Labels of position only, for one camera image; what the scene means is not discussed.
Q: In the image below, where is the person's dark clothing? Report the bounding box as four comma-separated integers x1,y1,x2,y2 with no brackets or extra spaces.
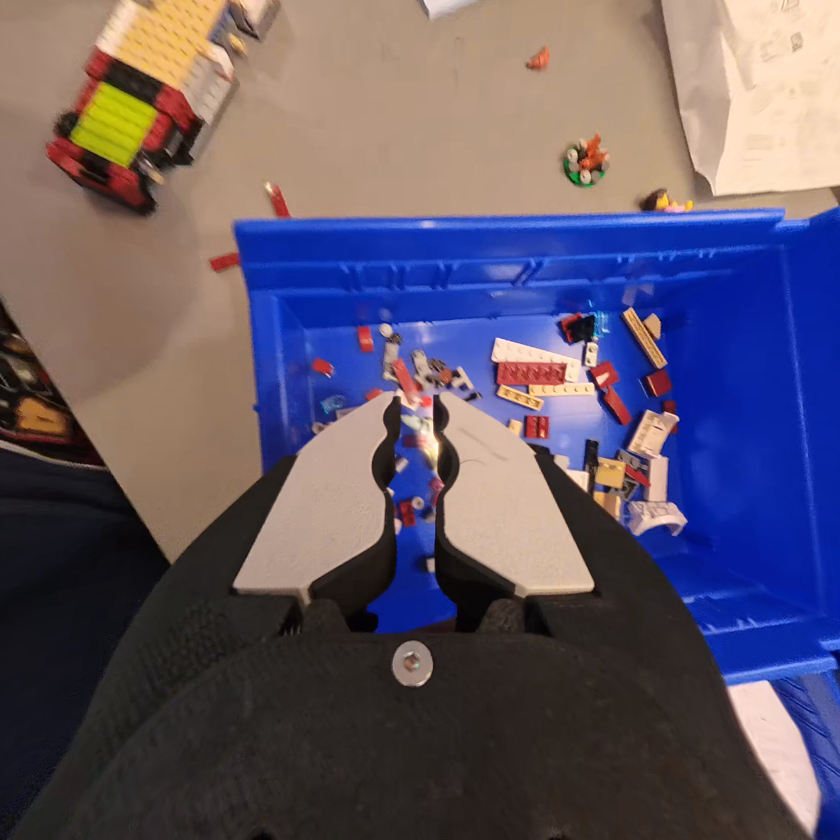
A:
0,441,173,834

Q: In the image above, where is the white instruction sheet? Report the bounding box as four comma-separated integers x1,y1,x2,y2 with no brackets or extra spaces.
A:
660,0,840,196

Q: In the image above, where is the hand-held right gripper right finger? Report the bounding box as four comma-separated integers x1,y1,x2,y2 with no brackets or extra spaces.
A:
433,392,595,605

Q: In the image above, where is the red toy brick model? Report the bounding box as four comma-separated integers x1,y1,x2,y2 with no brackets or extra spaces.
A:
46,0,282,216

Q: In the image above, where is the blue plastic bin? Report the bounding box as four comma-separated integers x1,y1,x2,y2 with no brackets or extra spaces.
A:
234,207,840,686

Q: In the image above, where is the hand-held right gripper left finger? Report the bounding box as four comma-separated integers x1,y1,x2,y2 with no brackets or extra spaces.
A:
232,392,403,606

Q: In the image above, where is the small campfire brick model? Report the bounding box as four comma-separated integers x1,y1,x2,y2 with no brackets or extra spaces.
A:
563,134,611,189

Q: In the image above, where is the patterned rug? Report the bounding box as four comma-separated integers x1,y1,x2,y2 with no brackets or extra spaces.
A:
0,301,106,466

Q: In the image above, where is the toy minifigure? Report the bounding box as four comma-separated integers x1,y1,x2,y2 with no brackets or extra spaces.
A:
640,188,695,214

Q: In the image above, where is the heap of toy bricks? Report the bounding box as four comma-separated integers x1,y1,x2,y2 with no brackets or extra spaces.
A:
311,308,689,573

